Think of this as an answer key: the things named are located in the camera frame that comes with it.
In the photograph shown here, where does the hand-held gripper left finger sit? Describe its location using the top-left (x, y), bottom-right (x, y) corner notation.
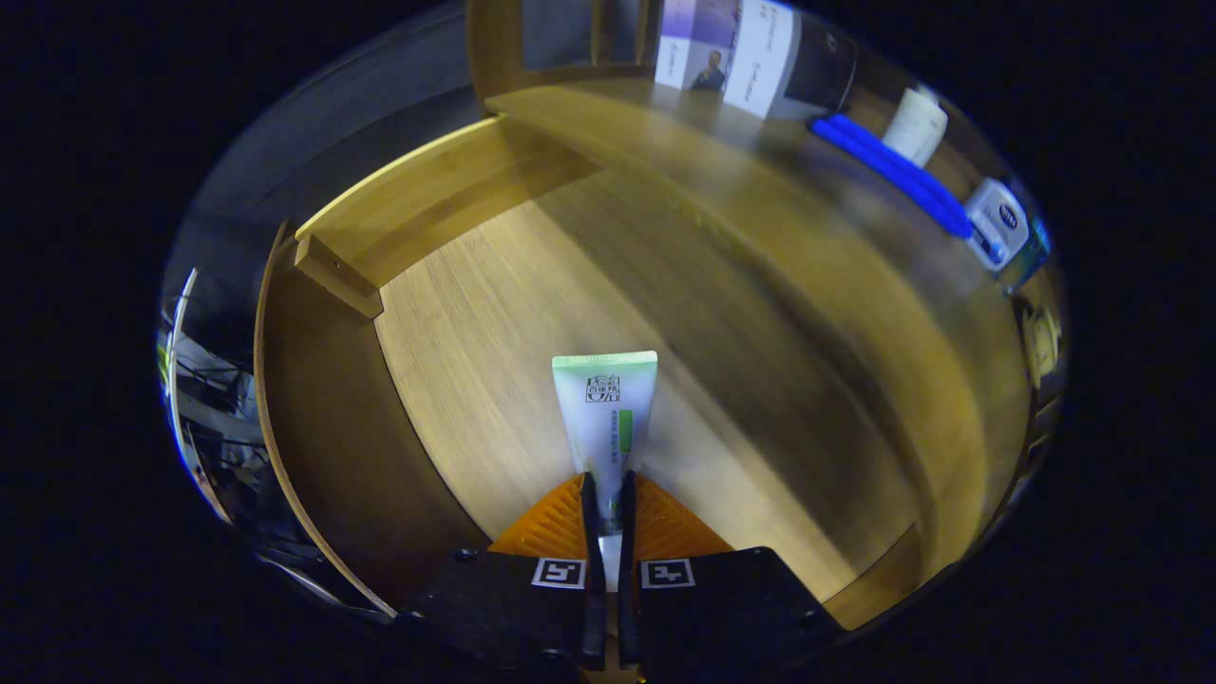
top-left (399, 472), bottom-right (607, 677)

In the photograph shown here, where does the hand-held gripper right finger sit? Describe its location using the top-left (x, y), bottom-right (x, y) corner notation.
top-left (617, 470), bottom-right (846, 680)

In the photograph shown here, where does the white green toothpaste tube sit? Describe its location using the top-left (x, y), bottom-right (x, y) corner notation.
top-left (552, 351), bottom-right (659, 590)

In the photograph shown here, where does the brown wooden drawer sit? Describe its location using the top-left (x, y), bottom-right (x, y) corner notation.
top-left (252, 116), bottom-right (951, 633)

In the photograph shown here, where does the brown wooden countertop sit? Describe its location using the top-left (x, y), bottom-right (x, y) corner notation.
top-left (484, 76), bottom-right (1036, 571)

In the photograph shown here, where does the brown wooden cabinet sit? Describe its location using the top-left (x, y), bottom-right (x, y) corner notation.
top-left (465, 0), bottom-right (1070, 533)

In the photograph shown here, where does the blue folded cloth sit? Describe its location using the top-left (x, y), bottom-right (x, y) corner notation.
top-left (807, 114), bottom-right (975, 238)

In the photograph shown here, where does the beige lidded teacup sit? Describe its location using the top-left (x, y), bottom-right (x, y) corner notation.
top-left (1021, 304), bottom-right (1063, 389)

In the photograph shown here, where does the white bottle with blue pump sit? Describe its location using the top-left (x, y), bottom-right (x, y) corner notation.
top-left (964, 178), bottom-right (1030, 273)

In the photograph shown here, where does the teal bottle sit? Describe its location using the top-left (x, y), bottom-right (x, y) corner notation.
top-left (997, 217), bottom-right (1054, 295)

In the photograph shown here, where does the purple book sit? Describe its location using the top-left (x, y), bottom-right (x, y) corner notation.
top-left (654, 0), bottom-right (742, 93)

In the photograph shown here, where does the thick white and black book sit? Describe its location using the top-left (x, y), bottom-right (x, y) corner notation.
top-left (724, 0), bottom-right (859, 122)

